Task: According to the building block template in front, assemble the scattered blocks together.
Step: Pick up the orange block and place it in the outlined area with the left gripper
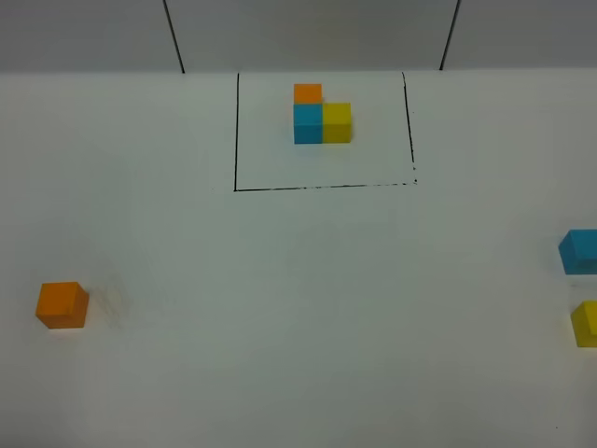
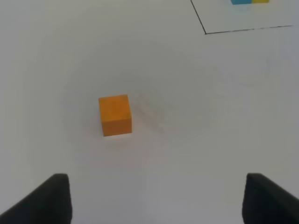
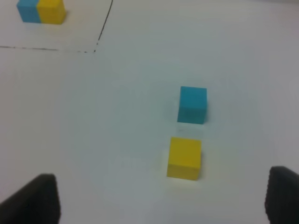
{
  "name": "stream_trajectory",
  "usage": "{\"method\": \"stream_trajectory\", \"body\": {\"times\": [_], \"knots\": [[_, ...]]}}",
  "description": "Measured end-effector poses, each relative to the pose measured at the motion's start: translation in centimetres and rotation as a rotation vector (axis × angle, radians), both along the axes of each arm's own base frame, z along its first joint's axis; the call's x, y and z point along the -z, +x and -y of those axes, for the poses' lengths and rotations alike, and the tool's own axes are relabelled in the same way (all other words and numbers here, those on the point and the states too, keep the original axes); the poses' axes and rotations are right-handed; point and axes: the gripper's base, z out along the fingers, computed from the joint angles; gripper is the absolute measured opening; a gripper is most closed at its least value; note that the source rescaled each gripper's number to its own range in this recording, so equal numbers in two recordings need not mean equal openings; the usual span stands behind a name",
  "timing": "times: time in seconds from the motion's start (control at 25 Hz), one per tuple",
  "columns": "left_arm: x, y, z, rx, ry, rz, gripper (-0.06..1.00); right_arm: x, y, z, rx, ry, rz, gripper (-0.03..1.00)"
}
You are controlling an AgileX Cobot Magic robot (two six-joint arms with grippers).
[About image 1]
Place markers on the blue template block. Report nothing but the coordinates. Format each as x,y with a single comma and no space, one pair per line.
308,124

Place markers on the yellow template block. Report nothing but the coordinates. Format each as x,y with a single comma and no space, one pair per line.
337,123

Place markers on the orange template block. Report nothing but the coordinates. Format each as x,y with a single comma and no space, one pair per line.
308,94

